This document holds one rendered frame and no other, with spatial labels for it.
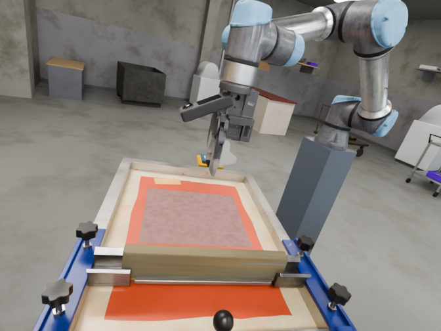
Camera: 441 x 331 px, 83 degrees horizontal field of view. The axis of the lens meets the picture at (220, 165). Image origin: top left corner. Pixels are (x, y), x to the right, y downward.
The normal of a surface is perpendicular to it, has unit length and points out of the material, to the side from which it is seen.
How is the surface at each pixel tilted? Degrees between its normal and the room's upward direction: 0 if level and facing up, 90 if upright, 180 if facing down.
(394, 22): 85
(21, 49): 90
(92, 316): 0
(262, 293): 0
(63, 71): 90
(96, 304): 0
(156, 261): 90
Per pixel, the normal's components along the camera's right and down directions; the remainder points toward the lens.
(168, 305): 0.22, -0.90
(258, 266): 0.16, 0.43
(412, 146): -0.87, 0.01
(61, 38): 0.40, 0.44
